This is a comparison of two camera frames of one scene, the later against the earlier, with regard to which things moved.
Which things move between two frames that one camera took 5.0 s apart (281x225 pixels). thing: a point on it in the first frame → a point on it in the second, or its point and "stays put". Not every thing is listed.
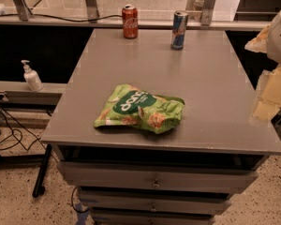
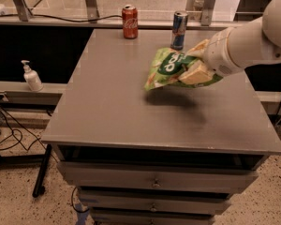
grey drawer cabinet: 184,175 stays put
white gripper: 279,39 → 220,54
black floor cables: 12,132 stays put
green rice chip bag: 129,106 → 168,66
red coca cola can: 129,21 stays put
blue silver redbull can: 179,29 stays put
